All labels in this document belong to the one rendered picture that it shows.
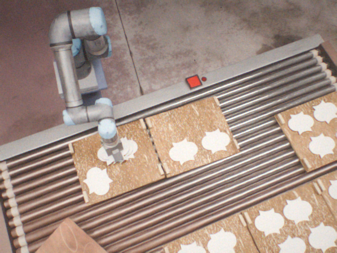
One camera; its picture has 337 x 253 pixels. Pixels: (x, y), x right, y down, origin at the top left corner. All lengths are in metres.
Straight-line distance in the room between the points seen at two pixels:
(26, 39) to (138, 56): 1.02
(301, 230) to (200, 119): 0.75
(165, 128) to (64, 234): 0.73
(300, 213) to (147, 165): 0.79
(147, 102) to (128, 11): 1.70
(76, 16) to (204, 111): 0.85
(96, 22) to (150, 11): 2.04
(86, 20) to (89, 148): 0.69
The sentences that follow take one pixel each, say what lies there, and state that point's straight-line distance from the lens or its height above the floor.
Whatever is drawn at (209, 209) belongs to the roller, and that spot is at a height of 0.92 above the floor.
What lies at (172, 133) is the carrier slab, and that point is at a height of 0.94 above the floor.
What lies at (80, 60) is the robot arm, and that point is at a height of 1.07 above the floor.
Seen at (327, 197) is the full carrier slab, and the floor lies 0.94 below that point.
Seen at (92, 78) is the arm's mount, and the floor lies 0.92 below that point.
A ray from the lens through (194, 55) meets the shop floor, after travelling 3.33.
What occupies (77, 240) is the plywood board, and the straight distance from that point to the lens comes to 1.75.
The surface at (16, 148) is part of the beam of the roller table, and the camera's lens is 2.08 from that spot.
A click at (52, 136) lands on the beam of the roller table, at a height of 0.92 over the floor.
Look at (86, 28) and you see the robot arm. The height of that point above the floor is 1.50.
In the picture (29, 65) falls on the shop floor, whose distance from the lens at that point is 3.44.
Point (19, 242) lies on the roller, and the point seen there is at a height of 0.92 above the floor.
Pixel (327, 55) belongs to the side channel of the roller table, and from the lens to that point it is 2.40.
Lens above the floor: 2.74
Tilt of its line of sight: 67 degrees down
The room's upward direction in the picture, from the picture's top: 4 degrees clockwise
